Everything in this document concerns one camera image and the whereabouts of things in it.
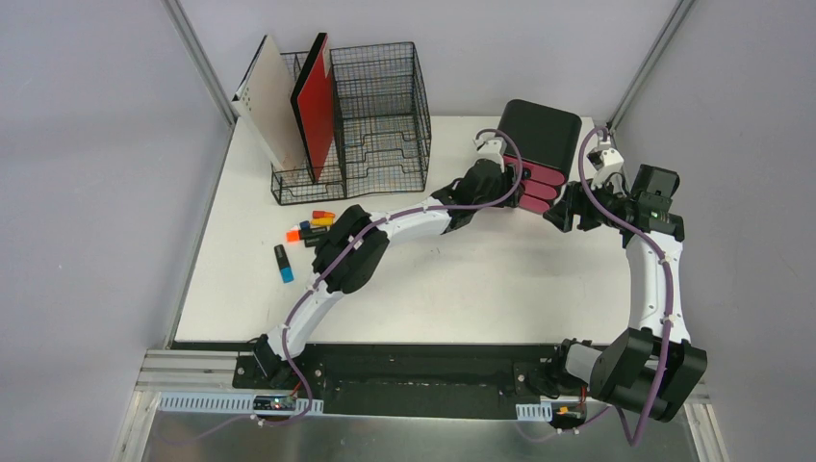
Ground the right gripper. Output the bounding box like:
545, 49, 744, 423
544, 172, 635, 233

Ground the black pink drawer unit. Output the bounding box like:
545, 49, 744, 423
497, 99, 582, 215

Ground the red A4 folder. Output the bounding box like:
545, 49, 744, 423
291, 32, 334, 183

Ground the orange cap black marker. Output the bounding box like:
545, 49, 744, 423
286, 226, 329, 243

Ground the black blue marker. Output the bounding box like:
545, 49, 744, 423
273, 244, 294, 284

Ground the white A4 folder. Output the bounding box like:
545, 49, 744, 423
232, 35, 306, 170

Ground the green cap black marker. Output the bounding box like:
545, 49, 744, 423
303, 237, 324, 248

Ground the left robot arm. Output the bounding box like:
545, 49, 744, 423
252, 159, 523, 390

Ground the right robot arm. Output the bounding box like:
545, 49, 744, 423
544, 165, 707, 422

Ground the yellow highlighter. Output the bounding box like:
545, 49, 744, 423
310, 217, 335, 227

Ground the orange red highlighter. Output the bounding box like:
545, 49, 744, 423
312, 210, 336, 219

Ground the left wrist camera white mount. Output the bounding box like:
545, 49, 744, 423
473, 137, 506, 170

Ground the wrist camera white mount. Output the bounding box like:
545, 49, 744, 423
473, 137, 506, 170
587, 141, 625, 190

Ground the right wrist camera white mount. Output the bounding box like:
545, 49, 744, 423
587, 141, 625, 190

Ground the black wire mesh desk organizer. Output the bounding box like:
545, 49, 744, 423
270, 41, 432, 206

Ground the black mounting base plate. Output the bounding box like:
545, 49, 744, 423
233, 344, 585, 420

